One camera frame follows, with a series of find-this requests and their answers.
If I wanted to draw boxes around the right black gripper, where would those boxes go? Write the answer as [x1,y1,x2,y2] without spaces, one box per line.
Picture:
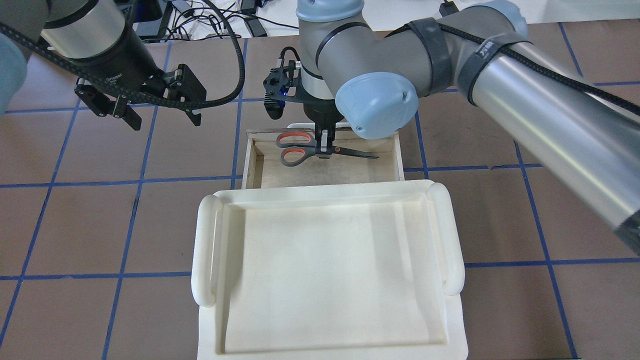
[263,47,345,159]

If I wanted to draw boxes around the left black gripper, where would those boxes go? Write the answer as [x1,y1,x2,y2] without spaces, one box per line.
[74,23,206,132]

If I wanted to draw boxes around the grey orange scissors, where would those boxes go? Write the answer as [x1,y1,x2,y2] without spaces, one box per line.
[275,131,379,167]

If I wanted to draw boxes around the wooden drawer with white handle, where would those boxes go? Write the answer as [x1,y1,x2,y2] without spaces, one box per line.
[242,121,406,190]

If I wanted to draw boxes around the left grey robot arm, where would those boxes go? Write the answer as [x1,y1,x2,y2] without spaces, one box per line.
[1,0,206,131]

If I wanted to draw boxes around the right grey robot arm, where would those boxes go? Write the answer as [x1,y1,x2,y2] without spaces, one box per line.
[263,0,640,253]

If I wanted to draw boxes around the white plastic tray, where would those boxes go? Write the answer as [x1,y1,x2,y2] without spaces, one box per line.
[190,180,469,360]

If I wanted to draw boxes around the black power adapter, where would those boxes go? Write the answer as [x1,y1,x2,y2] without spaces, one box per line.
[438,0,460,18]

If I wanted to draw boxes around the black braided cable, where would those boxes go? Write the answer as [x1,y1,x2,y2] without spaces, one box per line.
[0,0,247,110]

